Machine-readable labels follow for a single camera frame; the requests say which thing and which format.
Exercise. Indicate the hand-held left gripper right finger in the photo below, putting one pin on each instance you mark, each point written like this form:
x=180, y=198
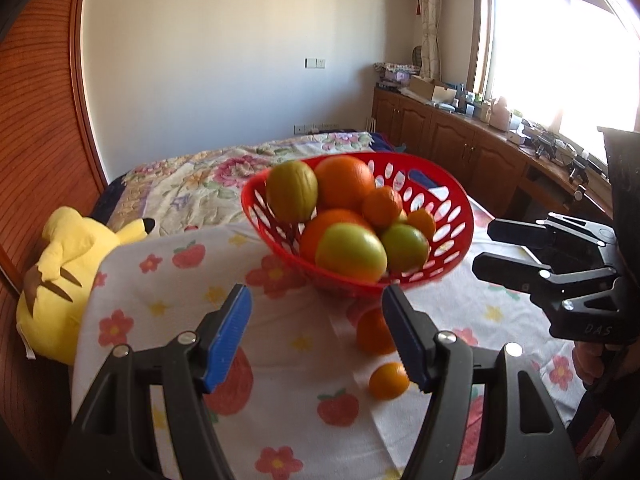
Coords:
x=402, y=330

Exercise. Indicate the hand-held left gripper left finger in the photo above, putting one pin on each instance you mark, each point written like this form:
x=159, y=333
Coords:
x=232, y=335

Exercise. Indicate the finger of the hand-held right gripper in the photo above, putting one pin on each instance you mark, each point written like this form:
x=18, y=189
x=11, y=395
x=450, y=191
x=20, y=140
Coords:
x=505, y=270
x=515, y=232

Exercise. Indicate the medium orange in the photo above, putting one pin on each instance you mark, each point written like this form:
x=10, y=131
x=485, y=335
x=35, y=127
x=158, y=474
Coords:
x=372, y=332

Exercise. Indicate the small orange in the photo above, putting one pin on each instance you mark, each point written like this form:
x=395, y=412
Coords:
x=422, y=222
x=382, y=206
x=387, y=381

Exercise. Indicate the red perforated plastic basket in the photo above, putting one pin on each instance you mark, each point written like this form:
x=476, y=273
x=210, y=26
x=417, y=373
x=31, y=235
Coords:
x=330, y=280

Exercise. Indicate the large orange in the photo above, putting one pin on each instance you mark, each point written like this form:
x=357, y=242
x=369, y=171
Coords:
x=345, y=182
x=320, y=230

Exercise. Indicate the yellow green round fruit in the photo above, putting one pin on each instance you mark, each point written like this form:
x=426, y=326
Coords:
x=291, y=191

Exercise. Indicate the person's right hand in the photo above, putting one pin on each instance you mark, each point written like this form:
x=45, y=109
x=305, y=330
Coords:
x=587, y=365

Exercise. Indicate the black tripod device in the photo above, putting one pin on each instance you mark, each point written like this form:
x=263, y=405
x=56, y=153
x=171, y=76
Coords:
x=580, y=165

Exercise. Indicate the fruit print blanket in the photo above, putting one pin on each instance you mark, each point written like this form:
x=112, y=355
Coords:
x=300, y=360

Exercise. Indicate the wooden cabinet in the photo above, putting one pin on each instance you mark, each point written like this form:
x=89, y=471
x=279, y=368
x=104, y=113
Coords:
x=450, y=135

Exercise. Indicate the floral bedspread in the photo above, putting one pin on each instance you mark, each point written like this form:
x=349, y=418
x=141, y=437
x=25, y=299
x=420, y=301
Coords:
x=200, y=180

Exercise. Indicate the cardboard box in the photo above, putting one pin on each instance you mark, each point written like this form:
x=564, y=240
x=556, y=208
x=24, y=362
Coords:
x=430, y=87

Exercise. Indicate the window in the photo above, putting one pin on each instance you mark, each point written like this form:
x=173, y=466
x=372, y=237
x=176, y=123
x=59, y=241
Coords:
x=550, y=50

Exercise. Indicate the dark blue bedsheet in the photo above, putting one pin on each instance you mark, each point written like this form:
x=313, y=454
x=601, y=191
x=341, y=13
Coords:
x=107, y=197

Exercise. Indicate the yellow plush toy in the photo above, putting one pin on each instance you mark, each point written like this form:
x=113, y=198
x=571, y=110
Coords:
x=60, y=260

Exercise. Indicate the patterned curtain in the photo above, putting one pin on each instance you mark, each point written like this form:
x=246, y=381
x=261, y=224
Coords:
x=430, y=20

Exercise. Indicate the wooden wardrobe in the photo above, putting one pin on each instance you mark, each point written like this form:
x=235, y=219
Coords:
x=40, y=110

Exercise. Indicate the wall outlet strip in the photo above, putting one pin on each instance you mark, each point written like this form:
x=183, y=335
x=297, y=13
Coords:
x=315, y=128

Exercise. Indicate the white wall switch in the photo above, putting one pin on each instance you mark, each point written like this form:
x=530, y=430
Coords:
x=315, y=63

